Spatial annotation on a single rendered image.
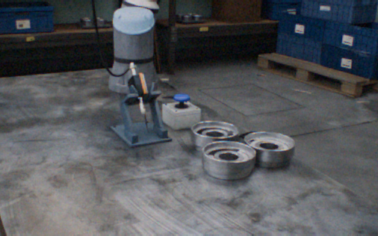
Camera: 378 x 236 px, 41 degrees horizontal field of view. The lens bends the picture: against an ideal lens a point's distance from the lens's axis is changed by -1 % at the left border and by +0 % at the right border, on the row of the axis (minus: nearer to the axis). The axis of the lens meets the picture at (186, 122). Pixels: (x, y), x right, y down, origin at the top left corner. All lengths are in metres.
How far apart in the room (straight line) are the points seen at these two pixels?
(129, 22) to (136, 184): 0.63
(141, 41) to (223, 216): 0.75
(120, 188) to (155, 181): 0.07
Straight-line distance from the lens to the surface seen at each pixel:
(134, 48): 1.47
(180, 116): 1.20
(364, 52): 4.67
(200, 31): 4.94
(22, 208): 0.90
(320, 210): 0.91
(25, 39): 4.38
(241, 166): 0.97
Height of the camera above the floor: 1.23
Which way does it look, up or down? 20 degrees down
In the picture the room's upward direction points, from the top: 2 degrees clockwise
